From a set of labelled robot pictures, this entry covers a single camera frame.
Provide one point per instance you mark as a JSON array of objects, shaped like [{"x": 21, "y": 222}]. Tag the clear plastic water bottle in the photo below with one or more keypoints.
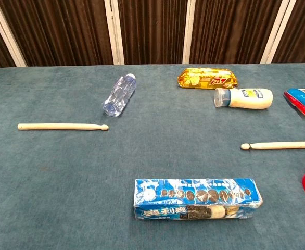
[{"x": 118, "y": 96}]

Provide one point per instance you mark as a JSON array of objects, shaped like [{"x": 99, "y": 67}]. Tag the golden snack packet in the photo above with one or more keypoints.
[{"x": 207, "y": 78}]

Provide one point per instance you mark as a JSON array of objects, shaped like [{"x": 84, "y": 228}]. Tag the blue cookie box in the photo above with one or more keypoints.
[{"x": 194, "y": 198}]

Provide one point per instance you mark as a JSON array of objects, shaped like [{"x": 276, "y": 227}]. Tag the white bottle with clear cap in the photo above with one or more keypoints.
[{"x": 246, "y": 100}]

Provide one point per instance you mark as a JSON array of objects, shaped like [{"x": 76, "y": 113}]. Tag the teal table cloth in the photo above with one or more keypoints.
[{"x": 64, "y": 182}]

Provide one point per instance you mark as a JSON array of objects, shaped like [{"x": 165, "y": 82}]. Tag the blue and red snack bag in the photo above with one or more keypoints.
[{"x": 303, "y": 100}]

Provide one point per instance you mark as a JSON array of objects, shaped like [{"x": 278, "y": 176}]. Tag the white partition post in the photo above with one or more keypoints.
[
  {"x": 277, "y": 28},
  {"x": 114, "y": 34},
  {"x": 189, "y": 31},
  {"x": 6, "y": 34}
]

